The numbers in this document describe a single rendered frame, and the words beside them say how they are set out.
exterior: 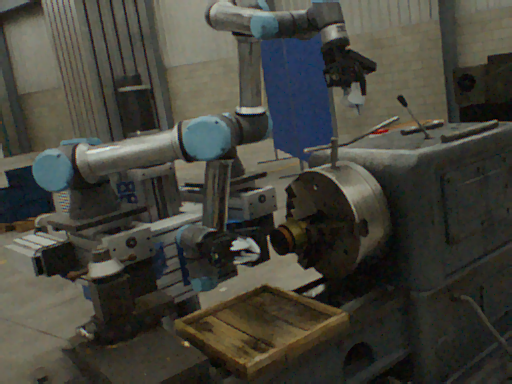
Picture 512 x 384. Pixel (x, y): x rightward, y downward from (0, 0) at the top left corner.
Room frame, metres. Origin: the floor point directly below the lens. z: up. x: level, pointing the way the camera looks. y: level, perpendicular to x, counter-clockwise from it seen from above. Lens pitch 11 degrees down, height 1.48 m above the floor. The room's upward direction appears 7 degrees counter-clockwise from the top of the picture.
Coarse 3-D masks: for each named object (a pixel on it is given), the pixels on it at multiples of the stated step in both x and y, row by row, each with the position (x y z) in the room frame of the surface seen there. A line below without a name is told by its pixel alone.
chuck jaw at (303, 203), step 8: (296, 184) 1.42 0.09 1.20; (288, 192) 1.43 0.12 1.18; (296, 192) 1.41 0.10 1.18; (304, 192) 1.42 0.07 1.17; (296, 200) 1.39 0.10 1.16; (304, 200) 1.40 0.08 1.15; (288, 208) 1.40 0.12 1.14; (296, 208) 1.37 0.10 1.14; (304, 208) 1.38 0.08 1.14; (312, 208) 1.40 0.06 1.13; (288, 216) 1.37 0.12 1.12; (296, 216) 1.36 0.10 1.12; (304, 216) 1.37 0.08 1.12; (312, 216) 1.41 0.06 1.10
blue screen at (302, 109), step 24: (264, 48) 9.86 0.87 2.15; (288, 48) 8.09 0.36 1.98; (312, 48) 6.85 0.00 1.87; (264, 72) 10.19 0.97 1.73; (288, 72) 8.29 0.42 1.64; (312, 72) 6.99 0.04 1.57; (288, 96) 8.52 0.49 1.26; (312, 96) 7.14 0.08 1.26; (288, 120) 8.76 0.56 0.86; (312, 120) 7.30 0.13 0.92; (336, 120) 6.38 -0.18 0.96; (288, 144) 9.02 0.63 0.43; (312, 144) 7.47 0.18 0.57
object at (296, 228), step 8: (288, 224) 1.31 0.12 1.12; (296, 224) 1.32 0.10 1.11; (304, 224) 1.34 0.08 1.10; (272, 232) 1.31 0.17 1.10; (280, 232) 1.29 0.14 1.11; (288, 232) 1.30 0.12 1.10; (296, 232) 1.30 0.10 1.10; (304, 232) 1.31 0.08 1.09; (272, 240) 1.32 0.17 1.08; (280, 240) 1.34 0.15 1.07; (288, 240) 1.28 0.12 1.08; (296, 240) 1.29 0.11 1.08; (304, 240) 1.31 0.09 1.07; (280, 248) 1.32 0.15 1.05; (288, 248) 1.28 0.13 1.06; (296, 248) 1.29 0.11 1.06; (304, 248) 1.32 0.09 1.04
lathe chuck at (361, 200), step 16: (304, 176) 1.43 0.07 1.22; (320, 176) 1.37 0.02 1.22; (336, 176) 1.35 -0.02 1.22; (352, 176) 1.37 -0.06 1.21; (320, 192) 1.38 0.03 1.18; (336, 192) 1.33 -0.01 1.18; (352, 192) 1.32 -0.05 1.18; (368, 192) 1.34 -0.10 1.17; (320, 208) 1.39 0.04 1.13; (336, 208) 1.34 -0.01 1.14; (352, 208) 1.29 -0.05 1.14; (368, 208) 1.32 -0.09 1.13; (368, 224) 1.30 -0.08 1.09; (352, 240) 1.30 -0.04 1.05; (368, 240) 1.30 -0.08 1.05; (320, 256) 1.41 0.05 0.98; (336, 256) 1.36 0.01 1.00; (352, 256) 1.31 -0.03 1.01; (368, 256) 1.32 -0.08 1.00; (320, 272) 1.42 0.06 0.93; (336, 272) 1.36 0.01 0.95; (352, 272) 1.33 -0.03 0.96
